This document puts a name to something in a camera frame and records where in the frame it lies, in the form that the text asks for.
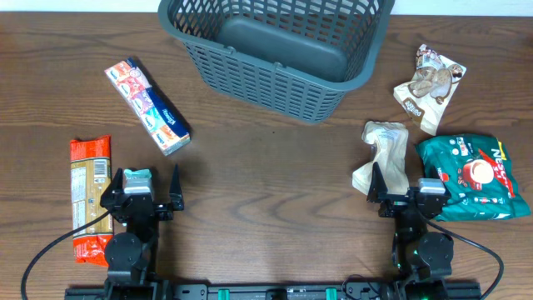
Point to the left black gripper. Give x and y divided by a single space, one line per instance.
141 204

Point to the Kleenex tissue multipack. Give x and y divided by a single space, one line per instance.
162 124

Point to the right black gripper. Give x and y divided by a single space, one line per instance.
407 203

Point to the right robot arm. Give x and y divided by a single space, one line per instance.
423 258

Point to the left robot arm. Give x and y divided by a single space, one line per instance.
132 255

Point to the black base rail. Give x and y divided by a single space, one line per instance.
358 289

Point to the mint green wipes packet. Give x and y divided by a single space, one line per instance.
137 174

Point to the grey plastic lattice basket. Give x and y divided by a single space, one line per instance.
296 57

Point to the orange spaghetti packet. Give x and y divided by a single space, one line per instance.
90 177

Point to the green Nescafe coffee bag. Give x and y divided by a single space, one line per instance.
476 170

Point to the beige paper pouch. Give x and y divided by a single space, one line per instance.
389 140

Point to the brown cookie pouch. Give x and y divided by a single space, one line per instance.
426 96

